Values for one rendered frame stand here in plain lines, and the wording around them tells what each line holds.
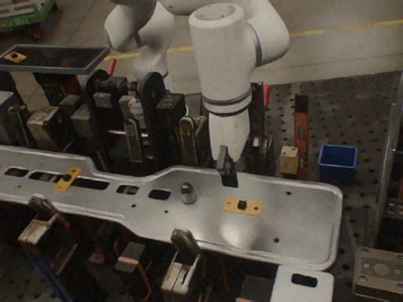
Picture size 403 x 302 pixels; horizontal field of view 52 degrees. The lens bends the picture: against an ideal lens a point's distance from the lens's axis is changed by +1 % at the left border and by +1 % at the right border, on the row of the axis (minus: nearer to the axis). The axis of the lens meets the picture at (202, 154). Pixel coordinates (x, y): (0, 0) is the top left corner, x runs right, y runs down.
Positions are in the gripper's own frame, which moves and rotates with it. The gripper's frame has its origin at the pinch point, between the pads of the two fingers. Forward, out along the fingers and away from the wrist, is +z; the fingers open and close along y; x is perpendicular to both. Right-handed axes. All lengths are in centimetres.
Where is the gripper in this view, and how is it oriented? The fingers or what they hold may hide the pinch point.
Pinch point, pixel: (236, 166)
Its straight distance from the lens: 81.3
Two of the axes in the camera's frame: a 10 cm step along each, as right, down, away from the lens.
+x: 9.3, 1.1, -3.5
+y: -3.3, 6.5, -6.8
